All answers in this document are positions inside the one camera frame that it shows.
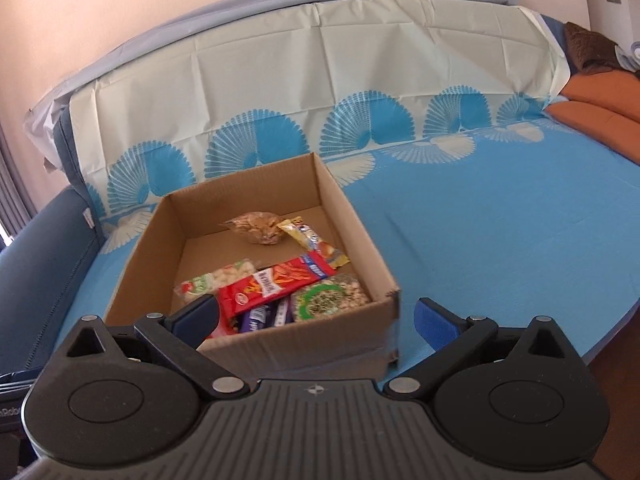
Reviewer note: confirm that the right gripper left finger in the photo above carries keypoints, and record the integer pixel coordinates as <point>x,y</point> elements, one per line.
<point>194,323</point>

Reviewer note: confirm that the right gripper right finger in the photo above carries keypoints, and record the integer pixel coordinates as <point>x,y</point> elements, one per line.
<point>435,324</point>

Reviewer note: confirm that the clear bag of nut snacks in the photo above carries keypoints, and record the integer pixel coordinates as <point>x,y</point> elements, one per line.
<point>256,227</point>

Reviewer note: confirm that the red snack bar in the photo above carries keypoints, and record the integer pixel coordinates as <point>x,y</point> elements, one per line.
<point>224,328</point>

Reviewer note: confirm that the rice cake packet green label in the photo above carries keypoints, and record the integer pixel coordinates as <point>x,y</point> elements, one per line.
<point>210,282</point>

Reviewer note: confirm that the red cracker stick packet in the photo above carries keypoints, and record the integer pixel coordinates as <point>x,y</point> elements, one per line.
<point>273,283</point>

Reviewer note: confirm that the purple pink snack stick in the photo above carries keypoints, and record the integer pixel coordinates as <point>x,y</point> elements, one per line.
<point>282,313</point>

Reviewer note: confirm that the round nut cake green label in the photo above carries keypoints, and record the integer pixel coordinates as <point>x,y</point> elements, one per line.
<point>341,292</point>

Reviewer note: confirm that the brown cardboard box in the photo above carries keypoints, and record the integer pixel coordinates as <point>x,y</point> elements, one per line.
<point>186,237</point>

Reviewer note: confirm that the yellow snack packet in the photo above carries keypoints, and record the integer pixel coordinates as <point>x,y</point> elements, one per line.
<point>307,237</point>

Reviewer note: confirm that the dark blue sofa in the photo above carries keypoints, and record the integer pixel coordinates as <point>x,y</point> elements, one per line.
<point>43,268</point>

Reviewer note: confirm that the blue cream patterned sofa cover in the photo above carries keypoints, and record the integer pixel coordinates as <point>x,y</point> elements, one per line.
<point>434,116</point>

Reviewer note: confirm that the grey curtain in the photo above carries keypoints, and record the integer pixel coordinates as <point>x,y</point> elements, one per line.
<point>17,209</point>

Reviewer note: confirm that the lower orange cushion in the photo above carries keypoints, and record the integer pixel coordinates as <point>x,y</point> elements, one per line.
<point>619,131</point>

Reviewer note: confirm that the orange cushion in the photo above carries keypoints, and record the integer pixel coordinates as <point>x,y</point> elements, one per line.
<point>617,91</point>
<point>619,131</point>

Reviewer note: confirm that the upper orange cushion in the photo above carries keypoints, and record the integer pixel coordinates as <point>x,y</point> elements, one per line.
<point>617,91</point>

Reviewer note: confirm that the brown blanket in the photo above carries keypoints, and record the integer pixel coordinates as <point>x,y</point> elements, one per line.
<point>590,52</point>

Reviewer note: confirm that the pile of clothes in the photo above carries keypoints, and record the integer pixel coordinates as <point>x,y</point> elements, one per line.
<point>629,59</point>

